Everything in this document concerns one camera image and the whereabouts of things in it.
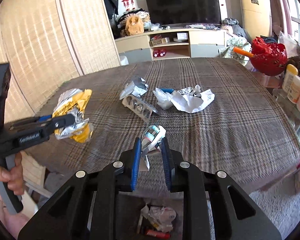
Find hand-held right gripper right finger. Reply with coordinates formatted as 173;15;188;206
161;137;283;240

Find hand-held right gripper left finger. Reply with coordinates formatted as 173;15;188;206
17;137;143;240

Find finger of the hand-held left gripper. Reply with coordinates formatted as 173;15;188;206
41;114;76;137
9;114;53;131

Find yellow snack wrapper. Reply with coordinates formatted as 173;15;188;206
52;88;94;144

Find black trash bin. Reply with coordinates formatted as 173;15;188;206
117;191;186;240

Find white printed wrapper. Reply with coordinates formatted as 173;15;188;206
140;204;177;233

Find silver blister pack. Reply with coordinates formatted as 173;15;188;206
122;95;159;124

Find white paper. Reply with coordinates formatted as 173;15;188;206
170;85;215;114

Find red tube package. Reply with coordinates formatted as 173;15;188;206
144;229;171;239

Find silver foil wrapper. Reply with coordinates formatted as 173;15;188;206
119;76;149;99

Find person's left forearm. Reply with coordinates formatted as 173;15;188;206
2;206;32;239

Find person's left hand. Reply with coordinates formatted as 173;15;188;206
0;152;24;201

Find brown plaid tablecloth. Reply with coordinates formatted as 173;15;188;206
22;57;300;198

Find bamboo folding screen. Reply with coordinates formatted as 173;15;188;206
0;0;121;122

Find grey shaggy rug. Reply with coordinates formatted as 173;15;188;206
207;186;300;240

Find yellow plush toy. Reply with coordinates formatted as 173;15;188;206
125;15;145;36

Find cardboard boxes in cabinet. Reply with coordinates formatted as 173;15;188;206
149;35;170;47

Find dark hanging coat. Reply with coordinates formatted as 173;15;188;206
100;0;119;28

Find beige grey television cabinet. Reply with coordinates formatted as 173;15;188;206
114;27;228;61

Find dark striped clothes pile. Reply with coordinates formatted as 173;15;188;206
119;9;151;30

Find green floral cloth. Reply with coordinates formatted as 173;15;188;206
219;37;252;63

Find red plastic basket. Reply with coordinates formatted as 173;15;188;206
250;37;288;77

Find small white bottle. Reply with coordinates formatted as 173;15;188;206
287;75;300;104

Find white bottle with yellow lid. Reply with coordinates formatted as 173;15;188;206
282;64;299;93

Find grey blue clothes pile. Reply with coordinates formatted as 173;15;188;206
221;18;251;39

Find black flat television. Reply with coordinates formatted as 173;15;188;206
144;0;222;27

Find white plastic bag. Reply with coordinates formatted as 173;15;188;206
277;31;300;58

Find cream standing air conditioner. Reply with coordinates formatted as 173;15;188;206
236;0;273;39

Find pink curtain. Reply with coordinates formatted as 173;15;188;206
265;0;291;38

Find orange handle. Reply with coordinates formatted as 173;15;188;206
234;47;254;58

